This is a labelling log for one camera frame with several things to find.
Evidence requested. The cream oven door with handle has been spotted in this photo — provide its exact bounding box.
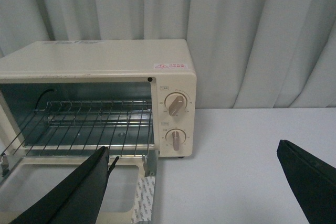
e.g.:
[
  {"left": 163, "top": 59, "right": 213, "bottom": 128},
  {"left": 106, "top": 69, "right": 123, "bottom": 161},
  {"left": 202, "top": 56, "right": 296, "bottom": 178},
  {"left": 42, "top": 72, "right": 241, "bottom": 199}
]
[{"left": 1, "top": 152, "right": 157, "bottom": 223}]

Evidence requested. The red white warning sticker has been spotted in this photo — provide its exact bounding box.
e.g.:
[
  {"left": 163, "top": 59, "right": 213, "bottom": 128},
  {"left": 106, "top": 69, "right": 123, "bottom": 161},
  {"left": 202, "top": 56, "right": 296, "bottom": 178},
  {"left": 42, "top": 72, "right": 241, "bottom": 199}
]
[{"left": 153, "top": 63, "right": 188, "bottom": 69}]

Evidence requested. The white pleated curtain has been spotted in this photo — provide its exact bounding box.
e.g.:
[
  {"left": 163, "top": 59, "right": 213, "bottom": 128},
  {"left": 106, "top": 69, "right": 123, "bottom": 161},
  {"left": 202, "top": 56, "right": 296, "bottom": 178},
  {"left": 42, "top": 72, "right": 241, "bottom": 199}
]
[{"left": 1, "top": 0, "right": 335, "bottom": 108}]

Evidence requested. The beige lower oven knob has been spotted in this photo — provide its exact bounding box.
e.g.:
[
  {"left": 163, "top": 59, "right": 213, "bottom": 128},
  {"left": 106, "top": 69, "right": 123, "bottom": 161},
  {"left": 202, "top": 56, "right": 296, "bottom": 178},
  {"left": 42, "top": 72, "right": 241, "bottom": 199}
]
[{"left": 165, "top": 129, "right": 186, "bottom": 151}]

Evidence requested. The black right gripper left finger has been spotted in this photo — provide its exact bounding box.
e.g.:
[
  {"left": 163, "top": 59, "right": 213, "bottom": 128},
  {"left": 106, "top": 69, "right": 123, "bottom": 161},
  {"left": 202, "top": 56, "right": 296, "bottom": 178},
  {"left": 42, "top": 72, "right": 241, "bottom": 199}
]
[{"left": 10, "top": 146, "right": 119, "bottom": 223}]

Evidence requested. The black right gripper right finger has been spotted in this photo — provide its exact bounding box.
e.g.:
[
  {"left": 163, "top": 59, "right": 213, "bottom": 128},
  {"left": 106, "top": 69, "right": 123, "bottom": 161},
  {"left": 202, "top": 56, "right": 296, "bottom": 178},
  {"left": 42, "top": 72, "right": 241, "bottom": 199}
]
[{"left": 277, "top": 140, "right": 335, "bottom": 223}]

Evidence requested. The cream toaster oven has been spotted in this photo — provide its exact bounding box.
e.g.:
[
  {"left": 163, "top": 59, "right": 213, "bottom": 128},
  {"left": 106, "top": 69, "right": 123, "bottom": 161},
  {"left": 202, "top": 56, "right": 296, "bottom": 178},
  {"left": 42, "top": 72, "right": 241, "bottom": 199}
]
[{"left": 1, "top": 39, "right": 197, "bottom": 157}]

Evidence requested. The metal oven wire rack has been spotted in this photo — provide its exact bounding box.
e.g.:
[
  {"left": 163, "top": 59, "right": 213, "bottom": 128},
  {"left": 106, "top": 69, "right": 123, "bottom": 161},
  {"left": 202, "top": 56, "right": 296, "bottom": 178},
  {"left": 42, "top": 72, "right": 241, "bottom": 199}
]
[{"left": 1, "top": 100, "right": 154, "bottom": 157}]

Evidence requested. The beige oven knob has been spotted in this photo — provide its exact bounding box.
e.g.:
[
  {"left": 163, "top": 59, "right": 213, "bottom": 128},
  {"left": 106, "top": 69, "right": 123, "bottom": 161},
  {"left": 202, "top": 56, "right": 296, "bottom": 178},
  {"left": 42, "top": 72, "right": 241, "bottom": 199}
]
[
  {"left": 164, "top": 92, "right": 187, "bottom": 116},
  {"left": 165, "top": 129, "right": 186, "bottom": 151}
]

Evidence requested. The beige upper oven knob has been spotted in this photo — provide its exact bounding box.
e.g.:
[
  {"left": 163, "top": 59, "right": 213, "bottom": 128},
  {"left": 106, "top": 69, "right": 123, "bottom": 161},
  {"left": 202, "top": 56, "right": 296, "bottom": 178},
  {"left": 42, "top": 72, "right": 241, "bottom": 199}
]
[{"left": 164, "top": 92, "right": 187, "bottom": 116}]

